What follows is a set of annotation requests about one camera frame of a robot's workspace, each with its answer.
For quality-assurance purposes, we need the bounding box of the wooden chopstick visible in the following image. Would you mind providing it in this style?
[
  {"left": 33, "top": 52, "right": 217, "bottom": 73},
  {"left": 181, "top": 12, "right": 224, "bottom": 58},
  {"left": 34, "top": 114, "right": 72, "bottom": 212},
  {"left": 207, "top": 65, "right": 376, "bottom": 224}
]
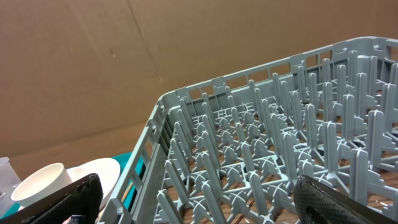
[{"left": 121, "top": 180, "right": 133, "bottom": 202}]

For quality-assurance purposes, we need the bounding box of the white pink-rimmed plate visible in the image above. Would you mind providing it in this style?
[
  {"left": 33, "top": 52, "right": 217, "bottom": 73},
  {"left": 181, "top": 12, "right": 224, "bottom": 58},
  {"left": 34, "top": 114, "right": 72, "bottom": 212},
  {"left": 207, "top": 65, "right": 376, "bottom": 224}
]
[{"left": 67, "top": 158, "right": 121, "bottom": 210}]

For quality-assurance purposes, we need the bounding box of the clear plastic waste bin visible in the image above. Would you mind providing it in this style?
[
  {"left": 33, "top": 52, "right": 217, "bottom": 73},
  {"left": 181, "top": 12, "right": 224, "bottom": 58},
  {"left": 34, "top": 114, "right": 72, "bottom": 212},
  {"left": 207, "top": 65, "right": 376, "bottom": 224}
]
[{"left": 0, "top": 157, "right": 21, "bottom": 217}]

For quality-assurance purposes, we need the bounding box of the white paper cup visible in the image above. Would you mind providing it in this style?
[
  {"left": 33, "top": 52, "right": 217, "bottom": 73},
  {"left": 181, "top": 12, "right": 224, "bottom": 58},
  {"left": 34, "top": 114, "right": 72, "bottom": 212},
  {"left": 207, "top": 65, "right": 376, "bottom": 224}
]
[{"left": 11, "top": 163, "right": 73, "bottom": 207}]

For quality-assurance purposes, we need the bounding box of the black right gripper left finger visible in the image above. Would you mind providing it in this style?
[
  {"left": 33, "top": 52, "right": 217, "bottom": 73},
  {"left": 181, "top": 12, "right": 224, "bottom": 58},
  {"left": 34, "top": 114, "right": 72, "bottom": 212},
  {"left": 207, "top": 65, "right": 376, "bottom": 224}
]
[{"left": 1, "top": 173, "right": 103, "bottom": 224}]

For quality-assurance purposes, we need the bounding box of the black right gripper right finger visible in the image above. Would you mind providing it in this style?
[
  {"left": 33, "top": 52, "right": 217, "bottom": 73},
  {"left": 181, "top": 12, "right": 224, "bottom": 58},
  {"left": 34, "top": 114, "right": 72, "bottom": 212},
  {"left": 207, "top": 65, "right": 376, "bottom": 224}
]
[{"left": 294, "top": 175, "right": 397, "bottom": 224}]

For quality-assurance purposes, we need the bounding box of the grey plastic dish rack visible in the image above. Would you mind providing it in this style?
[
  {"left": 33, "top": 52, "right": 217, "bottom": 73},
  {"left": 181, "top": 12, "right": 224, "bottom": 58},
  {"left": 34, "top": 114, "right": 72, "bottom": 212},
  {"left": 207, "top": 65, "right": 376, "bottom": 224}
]
[{"left": 99, "top": 37, "right": 397, "bottom": 223}]

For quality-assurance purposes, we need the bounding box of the teal plastic tray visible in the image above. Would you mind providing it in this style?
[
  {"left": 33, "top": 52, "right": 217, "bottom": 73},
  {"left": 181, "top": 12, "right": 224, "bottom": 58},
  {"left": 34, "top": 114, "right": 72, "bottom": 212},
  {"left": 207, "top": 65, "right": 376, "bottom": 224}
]
[{"left": 1, "top": 152, "right": 145, "bottom": 219}]

